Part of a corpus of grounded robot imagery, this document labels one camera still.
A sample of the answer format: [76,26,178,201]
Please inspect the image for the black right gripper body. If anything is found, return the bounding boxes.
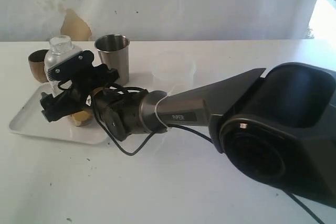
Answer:
[53,64,119,122]

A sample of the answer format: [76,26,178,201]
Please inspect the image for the steel metal cup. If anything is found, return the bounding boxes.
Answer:
[95,34,130,86]

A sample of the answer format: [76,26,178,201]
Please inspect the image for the clear dome jar lid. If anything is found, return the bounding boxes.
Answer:
[44,35,83,83]

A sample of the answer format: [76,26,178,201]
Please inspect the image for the brown wooden cup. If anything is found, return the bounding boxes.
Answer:
[28,49,48,83]

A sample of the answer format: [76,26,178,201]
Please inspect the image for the clear plastic jar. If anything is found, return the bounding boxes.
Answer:
[48,81,92,127]

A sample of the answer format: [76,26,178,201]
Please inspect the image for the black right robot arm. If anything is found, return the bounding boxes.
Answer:
[40,62,335,207]

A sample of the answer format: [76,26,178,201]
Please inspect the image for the white rectangular tray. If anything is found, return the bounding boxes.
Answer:
[8,83,108,145]

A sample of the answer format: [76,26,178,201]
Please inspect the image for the frosted plastic beaker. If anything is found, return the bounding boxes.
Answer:
[151,51,196,95]

